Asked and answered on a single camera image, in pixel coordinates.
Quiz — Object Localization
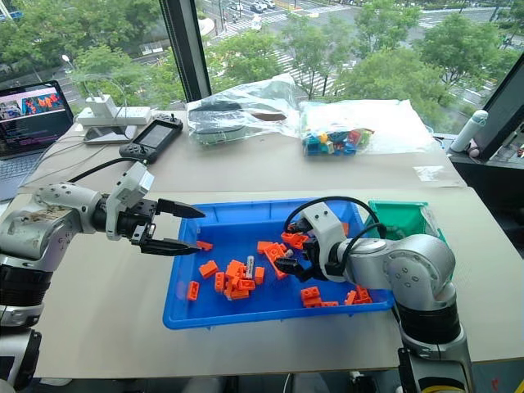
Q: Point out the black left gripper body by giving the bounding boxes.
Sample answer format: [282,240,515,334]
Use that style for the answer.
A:
[117,199,160,247]

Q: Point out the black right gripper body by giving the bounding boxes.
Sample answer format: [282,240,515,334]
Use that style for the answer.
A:
[301,236,329,281]

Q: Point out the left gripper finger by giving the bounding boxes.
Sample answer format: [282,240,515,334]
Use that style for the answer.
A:
[156,198,206,219]
[138,237,202,257]

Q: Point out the blue plastic bin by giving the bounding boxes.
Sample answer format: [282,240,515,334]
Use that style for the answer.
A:
[162,198,396,331]

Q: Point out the green plastic bin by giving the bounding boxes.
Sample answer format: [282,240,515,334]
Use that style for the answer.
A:
[363,199,449,251]

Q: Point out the black handheld game controller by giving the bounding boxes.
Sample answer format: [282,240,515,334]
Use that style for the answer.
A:
[119,111,184,165]

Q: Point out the clear bag of colourful bricks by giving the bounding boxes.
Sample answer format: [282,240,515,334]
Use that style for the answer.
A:
[300,99,436,159]

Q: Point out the white power strip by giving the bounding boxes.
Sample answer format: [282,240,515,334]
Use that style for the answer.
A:
[77,106,153,127]

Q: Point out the clear bag with dark items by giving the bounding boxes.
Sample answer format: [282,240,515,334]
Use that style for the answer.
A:
[186,75,303,151]

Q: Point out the white charger plug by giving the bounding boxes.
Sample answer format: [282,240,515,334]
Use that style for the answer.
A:
[84,93,114,119]

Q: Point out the open laptop computer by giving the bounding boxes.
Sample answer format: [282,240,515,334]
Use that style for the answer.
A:
[0,79,75,202]

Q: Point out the white water bottle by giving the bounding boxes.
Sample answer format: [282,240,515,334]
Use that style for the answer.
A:
[449,109,490,154]

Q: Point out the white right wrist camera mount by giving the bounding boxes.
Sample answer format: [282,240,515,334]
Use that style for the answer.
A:
[300,201,350,283]

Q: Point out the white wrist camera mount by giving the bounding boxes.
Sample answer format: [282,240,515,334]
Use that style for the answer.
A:
[300,201,350,283]
[105,161,156,241]

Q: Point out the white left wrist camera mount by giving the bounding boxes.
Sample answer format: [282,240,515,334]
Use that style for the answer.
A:
[105,161,156,241]

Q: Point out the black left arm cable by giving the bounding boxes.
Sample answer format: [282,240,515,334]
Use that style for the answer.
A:
[67,156,143,183]

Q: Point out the white charging cable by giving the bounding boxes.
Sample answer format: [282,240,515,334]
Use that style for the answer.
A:
[24,134,124,185]

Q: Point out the black window frame pillar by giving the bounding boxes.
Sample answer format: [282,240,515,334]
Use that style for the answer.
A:
[158,0,213,104]

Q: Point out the black slanted window frame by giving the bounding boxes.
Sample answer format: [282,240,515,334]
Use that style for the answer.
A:
[473,52,524,161]

